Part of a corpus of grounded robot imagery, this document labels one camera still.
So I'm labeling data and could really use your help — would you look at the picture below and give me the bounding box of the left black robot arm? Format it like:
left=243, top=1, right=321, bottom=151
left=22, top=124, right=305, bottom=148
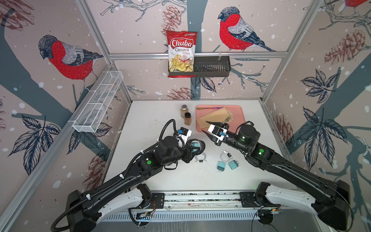
left=50, top=119, right=205, bottom=232

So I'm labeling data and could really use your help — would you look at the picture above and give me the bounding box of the white wire mesh shelf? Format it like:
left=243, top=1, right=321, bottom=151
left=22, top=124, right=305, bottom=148
left=73, top=71, right=123, bottom=133

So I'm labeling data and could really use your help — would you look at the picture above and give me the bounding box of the pink handled fork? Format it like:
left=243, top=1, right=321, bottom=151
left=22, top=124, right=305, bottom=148
left=223, top=116, right=233, bottom=123

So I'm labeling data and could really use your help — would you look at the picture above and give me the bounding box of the teal charger plug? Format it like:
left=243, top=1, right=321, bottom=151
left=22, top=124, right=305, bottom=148
left=217, top=161, right=226, bottom=172
left=228, top=160, right=239, bottom=170
left=191, top=141, right=201, bottom=148

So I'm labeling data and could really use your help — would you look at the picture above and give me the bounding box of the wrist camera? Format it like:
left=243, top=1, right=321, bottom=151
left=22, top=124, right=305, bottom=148
left=208, top=123, right=230, bottom=146
left=178, top=127, right=192, bottom=143

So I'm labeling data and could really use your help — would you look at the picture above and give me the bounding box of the pink handled spoon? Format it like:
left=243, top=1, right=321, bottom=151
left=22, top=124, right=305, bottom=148
left=196, top=107, right=224, bottom=110

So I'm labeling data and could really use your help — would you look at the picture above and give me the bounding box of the yellow folded napkin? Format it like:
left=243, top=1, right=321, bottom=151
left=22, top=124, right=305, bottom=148
left=196, top=107, right=234, bottom=129

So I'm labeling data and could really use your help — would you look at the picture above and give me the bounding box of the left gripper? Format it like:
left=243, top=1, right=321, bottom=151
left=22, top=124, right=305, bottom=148
left=161, top=142, right=201, bottom=166

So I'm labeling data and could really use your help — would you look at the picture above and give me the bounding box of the Chuba cassava chips bag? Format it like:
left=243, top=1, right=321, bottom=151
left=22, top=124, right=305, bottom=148
left=166, top=31, right=198, bottom=78

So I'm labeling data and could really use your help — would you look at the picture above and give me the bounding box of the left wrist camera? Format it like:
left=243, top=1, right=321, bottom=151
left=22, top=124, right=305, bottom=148
left=178, top=127, right=192, bottom=143

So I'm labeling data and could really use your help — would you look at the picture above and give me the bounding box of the clear pouch black zipper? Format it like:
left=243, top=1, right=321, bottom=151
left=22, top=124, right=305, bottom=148
left=186, top=139, right=206, bottom=156

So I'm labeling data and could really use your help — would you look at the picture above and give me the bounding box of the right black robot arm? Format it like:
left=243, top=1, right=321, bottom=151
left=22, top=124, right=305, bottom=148
left=205, top=121, right=354, bottom=232

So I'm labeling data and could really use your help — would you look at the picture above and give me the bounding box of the orange pepper spice jar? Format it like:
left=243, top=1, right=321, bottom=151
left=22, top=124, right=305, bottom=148
left=184, top=112, right=192, bottom=126

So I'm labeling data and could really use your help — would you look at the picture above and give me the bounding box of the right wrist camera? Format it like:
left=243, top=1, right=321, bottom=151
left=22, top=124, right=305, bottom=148
left=208, top=123, right=230, bottom=146

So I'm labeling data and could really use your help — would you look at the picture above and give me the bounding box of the pink tray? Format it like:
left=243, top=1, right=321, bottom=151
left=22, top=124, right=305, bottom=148
left=195, top=105, right=245, bottom=132

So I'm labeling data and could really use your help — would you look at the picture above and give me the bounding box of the black wall basket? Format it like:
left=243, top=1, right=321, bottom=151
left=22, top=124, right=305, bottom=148
left=169, top=56, right=231, bottom=78

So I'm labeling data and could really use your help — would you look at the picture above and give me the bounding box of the aluminium frame rail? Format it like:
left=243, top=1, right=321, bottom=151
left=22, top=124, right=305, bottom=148
left=109, top=51, right=288, bottom=61

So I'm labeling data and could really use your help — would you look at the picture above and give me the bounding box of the shichimi spice jar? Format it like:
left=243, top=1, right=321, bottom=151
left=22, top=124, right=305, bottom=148
left=180, top=104, right=188, bottom=119

